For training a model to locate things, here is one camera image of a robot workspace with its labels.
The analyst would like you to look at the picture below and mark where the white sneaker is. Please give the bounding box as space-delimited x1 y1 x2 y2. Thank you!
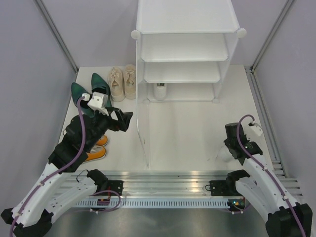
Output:
153 83 167 101
216 146 234 163

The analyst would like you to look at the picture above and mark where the right aluminium frame post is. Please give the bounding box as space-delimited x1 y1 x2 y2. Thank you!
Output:
249 0 296 72

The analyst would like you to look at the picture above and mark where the beige sneaker left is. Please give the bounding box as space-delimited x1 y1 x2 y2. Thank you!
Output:
108 67 125 102

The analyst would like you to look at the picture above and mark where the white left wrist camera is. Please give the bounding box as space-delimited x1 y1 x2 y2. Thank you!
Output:
82 92 112 116

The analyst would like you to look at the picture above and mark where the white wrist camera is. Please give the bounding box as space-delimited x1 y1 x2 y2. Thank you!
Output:
82 92 112 116
248 121 263 137

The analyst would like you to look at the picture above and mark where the aluminium frame post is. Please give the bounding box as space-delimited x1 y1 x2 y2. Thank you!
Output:
249 0 296 72
33 0 79 75

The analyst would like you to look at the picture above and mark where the aluminium mounting rail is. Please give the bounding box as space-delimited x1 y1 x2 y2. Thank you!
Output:
59 170 304 198

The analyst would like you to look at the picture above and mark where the orange sneaker lower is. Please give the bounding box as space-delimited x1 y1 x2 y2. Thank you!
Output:
85 146 107 162

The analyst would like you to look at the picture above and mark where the orange sneaker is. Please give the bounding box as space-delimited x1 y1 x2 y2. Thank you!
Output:
96 135 108 146
85 146 107 162

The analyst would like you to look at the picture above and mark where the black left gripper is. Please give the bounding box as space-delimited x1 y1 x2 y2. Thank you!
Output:
85 106 134 150

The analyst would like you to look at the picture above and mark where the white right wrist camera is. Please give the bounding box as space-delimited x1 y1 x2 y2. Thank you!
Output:
248 121 263 137

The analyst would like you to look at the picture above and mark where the left aluminium frame post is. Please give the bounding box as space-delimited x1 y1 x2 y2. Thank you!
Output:
33 0 79 75

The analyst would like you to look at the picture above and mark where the clear cabinet door panel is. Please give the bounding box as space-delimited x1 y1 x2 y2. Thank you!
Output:
136 99 150 168

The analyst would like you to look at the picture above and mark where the beige sneaker right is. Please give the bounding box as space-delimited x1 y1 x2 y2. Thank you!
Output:
123 64 136 99

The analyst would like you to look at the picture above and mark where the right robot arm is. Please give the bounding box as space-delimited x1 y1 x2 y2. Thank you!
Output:
224 123 313 237

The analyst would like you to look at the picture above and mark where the white plastic shoe cabinet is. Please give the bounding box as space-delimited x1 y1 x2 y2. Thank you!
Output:
131 0 247 103

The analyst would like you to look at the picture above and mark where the green pointed shoe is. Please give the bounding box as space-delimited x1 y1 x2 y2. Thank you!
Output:
71 82 99 117
91 73 111 96

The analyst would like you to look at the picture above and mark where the beige sneaker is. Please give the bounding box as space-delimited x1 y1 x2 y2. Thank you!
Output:
123 64 136 99
108 67 125 102

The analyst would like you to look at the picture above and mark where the white slotted cable duct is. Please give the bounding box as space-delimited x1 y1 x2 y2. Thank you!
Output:
75 198 229 209

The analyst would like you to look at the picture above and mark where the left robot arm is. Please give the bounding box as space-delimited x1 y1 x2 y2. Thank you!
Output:
1 107 133 237

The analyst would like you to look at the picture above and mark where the orange sneaker upper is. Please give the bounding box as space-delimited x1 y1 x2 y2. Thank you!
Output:
96 135 108 146

